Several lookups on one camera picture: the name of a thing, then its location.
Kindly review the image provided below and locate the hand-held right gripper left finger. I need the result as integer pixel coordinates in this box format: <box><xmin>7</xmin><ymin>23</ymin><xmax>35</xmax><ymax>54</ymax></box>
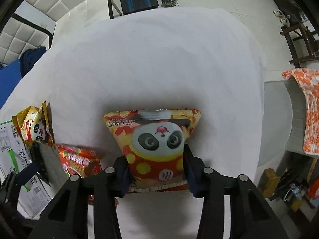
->
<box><xmin>29</xmin><ymin>157</ymin><xmax>132</xmax><ymax>239</ymax></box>

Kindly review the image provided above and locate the white printed cardboard box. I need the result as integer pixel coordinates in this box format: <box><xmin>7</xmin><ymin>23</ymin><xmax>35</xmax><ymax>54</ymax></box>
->
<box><xmin>0</xmin><ymin>121</ymin><xmax>53</xmax><ymax>218</ymax></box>

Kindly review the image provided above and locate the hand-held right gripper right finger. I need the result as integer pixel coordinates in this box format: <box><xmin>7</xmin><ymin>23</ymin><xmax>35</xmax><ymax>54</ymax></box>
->
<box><xmin>184</xmin><ymin>144</ymin><xmax>289</xmax><ymax>239</ymax></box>

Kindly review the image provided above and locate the white table cloth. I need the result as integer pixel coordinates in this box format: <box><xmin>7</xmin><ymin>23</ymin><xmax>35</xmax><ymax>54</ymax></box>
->
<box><xmin>0</xmin><ymin>6</ymin><xmax>268</xmax><ymax>239</ymax></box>

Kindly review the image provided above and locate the pair of white slippers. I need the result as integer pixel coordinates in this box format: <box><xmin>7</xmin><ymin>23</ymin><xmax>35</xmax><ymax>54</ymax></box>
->
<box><xmin>273</xmin><ymin>9</ymin><xmax>291</xmax><ymax>26</ymax></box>

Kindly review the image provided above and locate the blue cloth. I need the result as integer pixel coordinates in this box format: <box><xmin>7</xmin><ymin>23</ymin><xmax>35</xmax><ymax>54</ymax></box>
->
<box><xmin>0</xmin><ymin>59</ymin><xmax>22</xmax><ymax>110</ymax></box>

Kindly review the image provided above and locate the small panda snack bag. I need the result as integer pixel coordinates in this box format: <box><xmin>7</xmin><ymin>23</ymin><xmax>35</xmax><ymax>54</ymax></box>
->
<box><xmin>12</xmin><ymin>101</ymin><xmax>54</xmax><ymax>148</ymax></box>

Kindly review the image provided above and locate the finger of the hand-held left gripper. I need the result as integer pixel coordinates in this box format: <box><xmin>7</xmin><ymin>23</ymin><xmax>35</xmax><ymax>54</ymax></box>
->
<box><xmin>31</xmin><ymin>142</ymin><xmax>52</xmax><ymax>187</ymax></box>

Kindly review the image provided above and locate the dark wooden stool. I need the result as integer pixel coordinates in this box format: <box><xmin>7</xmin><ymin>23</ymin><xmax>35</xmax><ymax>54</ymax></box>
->
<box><xmin>280</xmin><ymin>22</ymin><xmax>319</xmax><ymax>64</ymax></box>

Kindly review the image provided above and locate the brown cardboard box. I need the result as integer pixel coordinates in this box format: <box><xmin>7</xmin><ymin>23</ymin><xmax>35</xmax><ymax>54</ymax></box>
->
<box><xmin>258</xmin><ymin>168</ymin><xmax>281</xmax><ymax>199</ymax></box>

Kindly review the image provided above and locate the white tufted headboard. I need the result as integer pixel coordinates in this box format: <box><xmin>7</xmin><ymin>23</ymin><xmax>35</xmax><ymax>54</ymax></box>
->
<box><xmin>0</xmin><ymin>0</ymin><xmax>105</xmax><ymax>65</ymax></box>

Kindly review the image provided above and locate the large panda snack bag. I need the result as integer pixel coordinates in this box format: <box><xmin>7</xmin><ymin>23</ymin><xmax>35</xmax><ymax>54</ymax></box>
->
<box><xmin>103</xmin><ymin>108</ymin><xmax>201</xmax><ymax>193</ymax></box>

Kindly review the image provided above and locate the red snack bag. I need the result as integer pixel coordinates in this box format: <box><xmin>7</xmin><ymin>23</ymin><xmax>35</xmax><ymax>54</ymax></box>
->
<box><xmin>57</xmin><ymin>143</ymin><xmax>103</xmax><ymax>205</ymax></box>

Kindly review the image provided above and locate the orange floral cloth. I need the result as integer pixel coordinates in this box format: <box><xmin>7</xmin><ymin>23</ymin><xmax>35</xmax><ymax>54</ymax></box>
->
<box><xmin>282</xmin><ymin>68</ymin><xmax>319</xmax><ymax>158</ymax></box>

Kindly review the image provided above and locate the dark navy clothing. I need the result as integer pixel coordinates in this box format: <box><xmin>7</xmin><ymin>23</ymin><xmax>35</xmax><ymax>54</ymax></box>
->
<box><xmin>19</xmin><ymin>46</ymin><xmax>48</xmax><ymax>79</ymax></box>

